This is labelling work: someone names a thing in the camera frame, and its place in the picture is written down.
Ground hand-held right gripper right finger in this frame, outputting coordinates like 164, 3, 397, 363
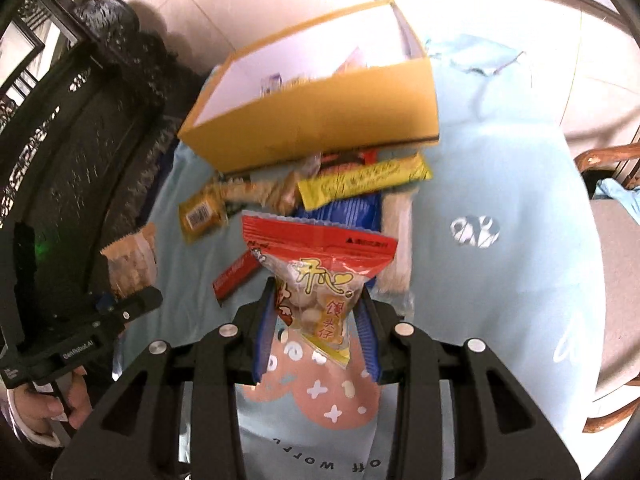
350, 287, 583, 480

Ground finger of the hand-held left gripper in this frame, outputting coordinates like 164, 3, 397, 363
97, 287, 164, 333

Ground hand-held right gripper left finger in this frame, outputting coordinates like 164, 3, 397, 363
52, 275, 281, 480

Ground tan biscuit snack packet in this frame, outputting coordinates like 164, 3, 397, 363
100, 224, 159, 302

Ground red snack packet clear window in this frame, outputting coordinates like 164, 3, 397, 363
241, 212, 398, 368

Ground yellow cardboard box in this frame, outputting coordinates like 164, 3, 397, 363
178, 0, 441, 176

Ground small blue white snack packet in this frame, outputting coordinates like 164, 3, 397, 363
260, 74, 287, 97

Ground person's left forearm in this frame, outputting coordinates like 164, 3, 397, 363
0, 410, 67, 461

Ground person's left hand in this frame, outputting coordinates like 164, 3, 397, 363
10, 366, 96, 433

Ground red snack bar packet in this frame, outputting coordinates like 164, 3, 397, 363
212, 252, 259, 306

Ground beige snack packet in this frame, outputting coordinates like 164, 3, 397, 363
377, 194, 417, 303

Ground light blue printed cloth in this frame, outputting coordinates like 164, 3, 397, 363
120, 35, 608, 480

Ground long yellow brown snack packet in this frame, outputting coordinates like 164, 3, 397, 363
179, 172, 302, 246

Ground dark carved wooden furniture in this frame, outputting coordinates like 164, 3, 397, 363
0, 0, 201, 361

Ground yellow snack bar packet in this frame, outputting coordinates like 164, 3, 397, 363
297, 154, 433, 212

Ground red black snack packet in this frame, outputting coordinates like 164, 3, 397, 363
319, 147, 382, 167

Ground wooden chair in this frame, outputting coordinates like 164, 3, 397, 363
572, 142, 640, 436

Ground light blue folded cloth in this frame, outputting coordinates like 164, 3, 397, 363
594, 177, 640, 222

